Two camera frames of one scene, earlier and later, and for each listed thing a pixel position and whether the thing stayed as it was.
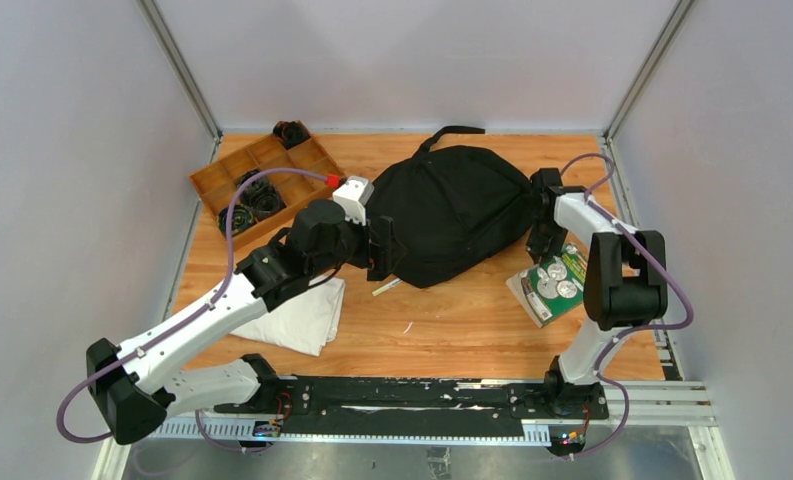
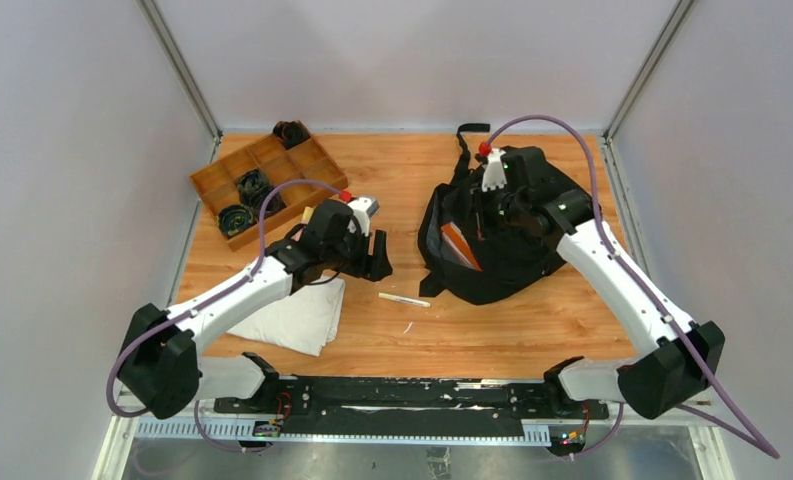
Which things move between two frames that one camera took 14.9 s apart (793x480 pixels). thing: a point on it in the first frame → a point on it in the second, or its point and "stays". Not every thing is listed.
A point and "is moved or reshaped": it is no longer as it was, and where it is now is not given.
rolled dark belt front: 242,218 stays
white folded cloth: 305,324 stays
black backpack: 450,208 is moved or reshaped
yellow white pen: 386,287 → 403,299
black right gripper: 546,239 → 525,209
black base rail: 418,408 stays
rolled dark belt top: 290,134 stays
